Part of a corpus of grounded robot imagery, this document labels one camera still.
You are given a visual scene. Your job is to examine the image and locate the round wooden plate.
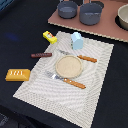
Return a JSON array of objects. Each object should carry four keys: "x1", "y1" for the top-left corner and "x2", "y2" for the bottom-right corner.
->
[{"x1": 55, "y1": 55, "x2": 83, "y2": 78}]

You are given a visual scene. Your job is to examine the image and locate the brown toy sausage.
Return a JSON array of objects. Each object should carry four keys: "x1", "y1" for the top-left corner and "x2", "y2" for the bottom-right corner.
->
[{"x1": 31, "y1": 53, "x2": 52, "y2": 58}]

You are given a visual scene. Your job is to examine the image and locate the knife with wooden handle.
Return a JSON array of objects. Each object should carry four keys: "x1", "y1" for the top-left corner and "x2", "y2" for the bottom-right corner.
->
[{"x1": 58, "y1": 50, "x2": 97, "y2": 63}]

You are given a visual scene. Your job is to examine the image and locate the beige woven placemat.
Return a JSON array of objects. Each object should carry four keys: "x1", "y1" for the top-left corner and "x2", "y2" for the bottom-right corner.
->
[{"x1": 14, "y1": 31, "x2": 114, "y2": 128}]

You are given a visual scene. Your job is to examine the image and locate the fork with wooden handle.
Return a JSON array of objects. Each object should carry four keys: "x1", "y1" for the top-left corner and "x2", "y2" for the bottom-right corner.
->
[{"x1": 45, "y1": 71, "x2": 86, "y2": 89}]

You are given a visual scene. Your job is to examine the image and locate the orange toy bread loaf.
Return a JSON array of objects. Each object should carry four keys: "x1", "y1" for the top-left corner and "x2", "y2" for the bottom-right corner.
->
[{"x1": 5, "y1": 69, "x2": 30, "y2": 81}]

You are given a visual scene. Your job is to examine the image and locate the yellow toy butter box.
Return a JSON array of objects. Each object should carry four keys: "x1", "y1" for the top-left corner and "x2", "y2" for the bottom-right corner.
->
[{"x1": 43, "y1": 31, "x2": 57, "y2": 44}]

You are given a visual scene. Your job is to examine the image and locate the beige bowl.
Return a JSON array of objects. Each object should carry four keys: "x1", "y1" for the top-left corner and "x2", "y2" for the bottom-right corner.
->
[{"x1": 118, "y1": 4, "x2": 128, "y2": 30}]

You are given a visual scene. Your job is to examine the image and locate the light blue milk carton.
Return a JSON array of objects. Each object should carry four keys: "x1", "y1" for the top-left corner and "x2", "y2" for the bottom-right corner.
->
[{"x1": 71, "y1": 32, "x2": 83, "y2": 50}]

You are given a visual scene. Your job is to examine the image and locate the grey pot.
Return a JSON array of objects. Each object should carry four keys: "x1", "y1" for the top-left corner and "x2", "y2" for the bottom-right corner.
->
[
  {"x1": 57, "y1": 1, "x2": 78, "y2": 19},
  {"x1": 79, "y1": 3, "x2": 102, "y2": 25}
]

